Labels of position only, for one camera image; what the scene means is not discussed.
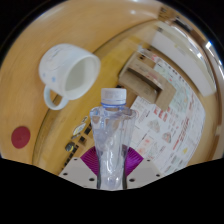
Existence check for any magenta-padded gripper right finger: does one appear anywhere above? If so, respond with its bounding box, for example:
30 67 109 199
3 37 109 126
122 146 164 190

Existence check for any clear plastic water bottle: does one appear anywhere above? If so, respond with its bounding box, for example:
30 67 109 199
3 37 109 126
89 87 138 190

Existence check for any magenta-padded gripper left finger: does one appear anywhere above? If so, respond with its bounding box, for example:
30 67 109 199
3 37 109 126
59 146 101 190

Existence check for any white ceramic mug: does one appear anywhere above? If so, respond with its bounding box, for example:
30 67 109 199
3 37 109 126
38 43 102 111

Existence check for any large wall poster sheet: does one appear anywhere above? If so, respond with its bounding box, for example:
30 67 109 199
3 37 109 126
128 54 206 176

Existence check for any small white card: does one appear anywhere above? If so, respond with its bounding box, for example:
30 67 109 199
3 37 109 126
72 122 87 136

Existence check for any white door panel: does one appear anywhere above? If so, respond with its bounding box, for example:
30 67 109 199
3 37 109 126
149 21 216 98

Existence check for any flat round red coaster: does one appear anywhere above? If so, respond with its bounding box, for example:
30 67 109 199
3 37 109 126
10 125 32 150

